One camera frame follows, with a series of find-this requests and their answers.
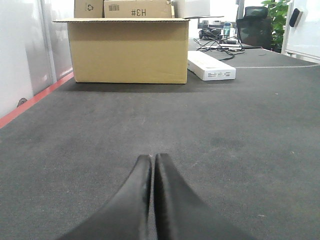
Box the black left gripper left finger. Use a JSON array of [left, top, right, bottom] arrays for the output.
[[59, 154, 152, 240]]

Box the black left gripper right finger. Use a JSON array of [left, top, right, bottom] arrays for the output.
[[153, 153, 254, 240]]

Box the long white product box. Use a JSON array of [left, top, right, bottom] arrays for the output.
[[187, 50, 236, 81]]

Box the large cardboard box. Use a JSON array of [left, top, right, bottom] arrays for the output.
[[63, 18, 189, 84]]

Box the teal water bottle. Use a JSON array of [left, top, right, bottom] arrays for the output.
[[223, 22, 232, 38]]

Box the black office chair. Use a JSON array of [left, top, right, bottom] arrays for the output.
[[236, 6, 272, 50]]

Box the cardboard box marked H3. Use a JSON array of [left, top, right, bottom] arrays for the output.
[[103, 0, 175, 18]]

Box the small cardboard box recycling mark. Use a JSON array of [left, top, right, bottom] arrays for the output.
[[74, 0, 104, 18]]

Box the green potted plant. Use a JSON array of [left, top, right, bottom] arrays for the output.
[[261, 0, 291, 53]]

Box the black cables bundle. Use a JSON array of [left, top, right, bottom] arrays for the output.
[[193, 27, 246, 61]]

